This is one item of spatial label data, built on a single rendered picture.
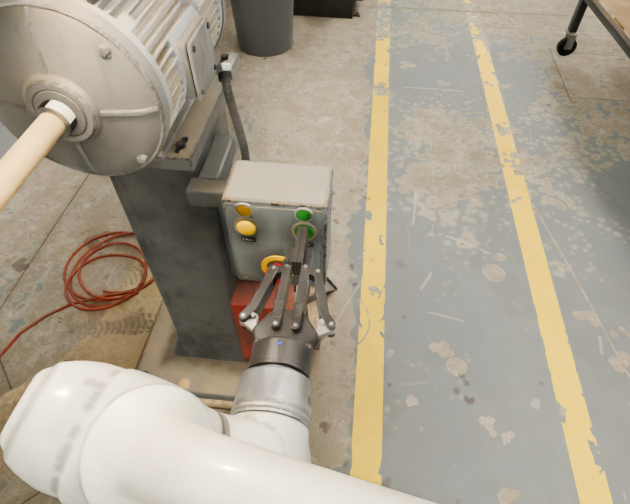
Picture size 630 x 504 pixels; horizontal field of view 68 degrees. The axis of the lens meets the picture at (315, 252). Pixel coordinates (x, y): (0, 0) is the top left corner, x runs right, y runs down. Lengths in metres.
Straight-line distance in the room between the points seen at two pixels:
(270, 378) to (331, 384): 1.23
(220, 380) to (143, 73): 1.01
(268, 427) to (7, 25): 0.54
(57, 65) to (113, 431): 0.45
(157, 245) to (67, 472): 0.76
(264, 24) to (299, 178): 2.77
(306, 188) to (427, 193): 1.76
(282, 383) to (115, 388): 0.19
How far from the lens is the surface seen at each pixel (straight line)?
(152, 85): 0.65
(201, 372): 1.48
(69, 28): 0.65
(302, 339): 0.59
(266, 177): 0.73
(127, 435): 0.38
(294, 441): 0.51
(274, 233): 0.73
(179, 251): 1.11
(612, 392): 2.04
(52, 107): 0.68
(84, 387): 0.41
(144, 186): 0.99
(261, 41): 3.51
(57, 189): 2.72
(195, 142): 0.82
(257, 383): 0.53
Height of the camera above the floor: 1.59
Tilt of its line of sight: 49 degrees down
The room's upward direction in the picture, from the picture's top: straight up
